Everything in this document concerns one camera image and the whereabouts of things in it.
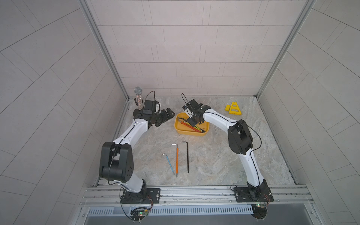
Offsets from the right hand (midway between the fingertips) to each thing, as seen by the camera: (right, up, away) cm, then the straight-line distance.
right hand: (192, 119), depth 100 cm
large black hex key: (-4, +1, -12) cm, 12 cm away
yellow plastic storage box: (-8, -6, -4) cm, 11 cm away
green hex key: (+4, -6, -4) cm, 8 cm away
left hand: (-13, +4, -12) cm, 18 cm away
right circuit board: (+32, -42, -32) cm, 62 cm away
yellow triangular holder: (+34, +8, +9) cm, 36 cm away
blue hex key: (-15, -24, -17) cm, 33 cm away
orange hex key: (-10, -23, -17) cm, 30 cm away
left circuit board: (-27, -42, -35) cm, 60 cm away
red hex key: (-1, -5, -3) cm, 6 cm away
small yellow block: (+28, +8, +8) cm, 30 cm away
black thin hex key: (-3, -20, -15) cm, 25 cm away
